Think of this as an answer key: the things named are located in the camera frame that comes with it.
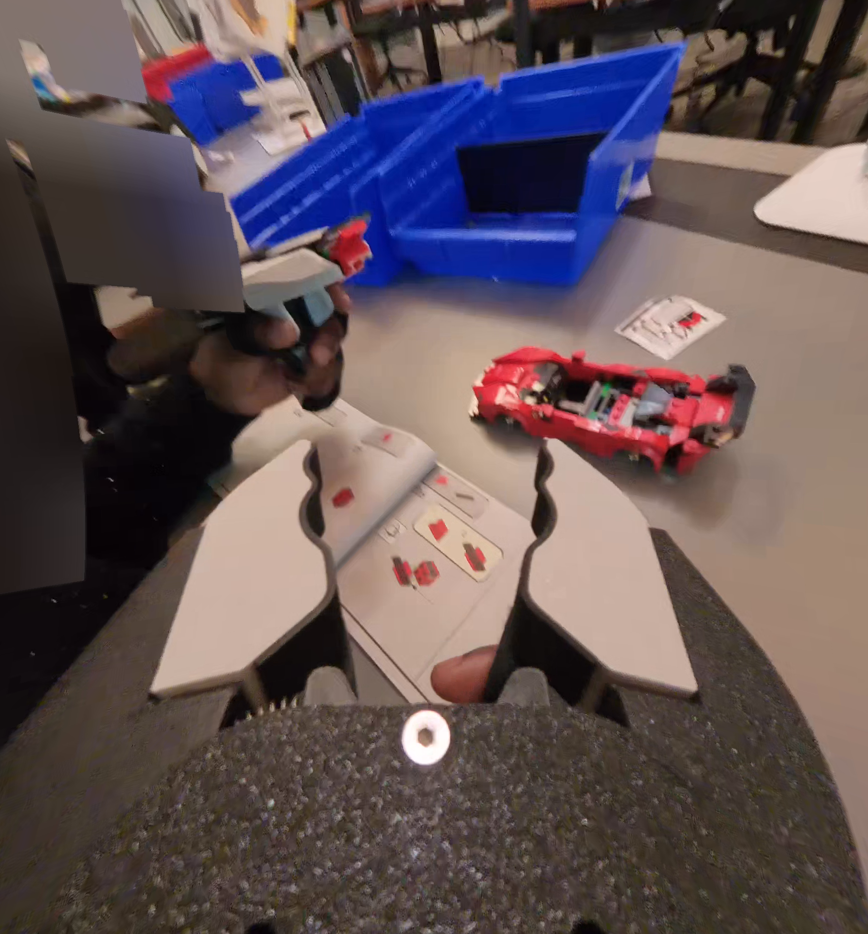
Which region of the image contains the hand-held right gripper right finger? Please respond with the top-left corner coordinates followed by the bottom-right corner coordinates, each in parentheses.
top-left (520, 436), bottom-right (700, 696)

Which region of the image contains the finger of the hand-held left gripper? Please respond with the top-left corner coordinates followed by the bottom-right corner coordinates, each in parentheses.
top-left (240, 244), bottom-right (347, 315)

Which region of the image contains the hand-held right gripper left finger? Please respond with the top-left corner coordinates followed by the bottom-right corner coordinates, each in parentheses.
top-left (149, 438), bottom-right (340, 701)

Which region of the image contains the red square lego brick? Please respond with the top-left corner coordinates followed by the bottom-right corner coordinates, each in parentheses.
top-left (328, 216), bottom-right (373, 277)

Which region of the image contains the person's left forearm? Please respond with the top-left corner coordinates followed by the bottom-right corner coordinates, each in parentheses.
top-left (80, 379), bottom-right (256, 563)

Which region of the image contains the lego instruction booklet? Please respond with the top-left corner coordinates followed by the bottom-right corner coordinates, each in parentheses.
top-left (208, 397), bottom-right (538, 705)

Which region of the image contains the red lego car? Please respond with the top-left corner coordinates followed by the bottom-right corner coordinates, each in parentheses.
top-left (469, 346), bottom-right (757, 477)

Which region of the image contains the person's left hand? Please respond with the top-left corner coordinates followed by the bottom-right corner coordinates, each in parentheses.
top-left (107, 285), bottom-right (352, 418)

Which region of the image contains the person's right hand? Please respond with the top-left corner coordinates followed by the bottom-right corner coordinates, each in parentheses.
top-left (430, 644), bottom-right (502, 705)

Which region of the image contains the blue plastic storage bin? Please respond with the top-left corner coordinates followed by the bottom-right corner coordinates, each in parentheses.
top-left (165, 54), bottom-right (290, 145)
top-left (228, 76), bottom-right (495, 289)

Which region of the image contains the blue bin with black divider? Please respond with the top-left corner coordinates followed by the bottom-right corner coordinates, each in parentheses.
top-left (379, 42), bottom-right (688, 287)

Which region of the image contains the red plastic bin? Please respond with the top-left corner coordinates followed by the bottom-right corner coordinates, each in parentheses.
top-left (142, 44), bottom-right (212, 103)

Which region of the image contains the white sticker sheet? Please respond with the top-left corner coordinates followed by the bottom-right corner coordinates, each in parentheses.
top-left (614, 294), bottom-right (728, 361)

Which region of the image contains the black panel on white stand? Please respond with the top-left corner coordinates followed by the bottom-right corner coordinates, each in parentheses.
top-left (753, 95), bottom-right (868, 252)

